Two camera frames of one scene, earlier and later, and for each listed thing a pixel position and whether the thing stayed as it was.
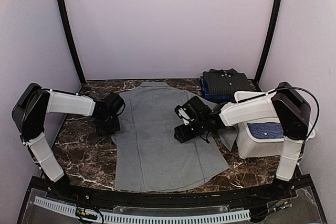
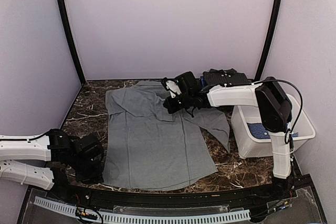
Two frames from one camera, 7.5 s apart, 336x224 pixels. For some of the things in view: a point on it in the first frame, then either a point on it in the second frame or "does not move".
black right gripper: (183, 135) -> (171, 106)
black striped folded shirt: (220, 82) does not move
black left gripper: (116, 127) -> (96, 176)
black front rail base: (289, 201) does not move
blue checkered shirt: (266, 130) does not move
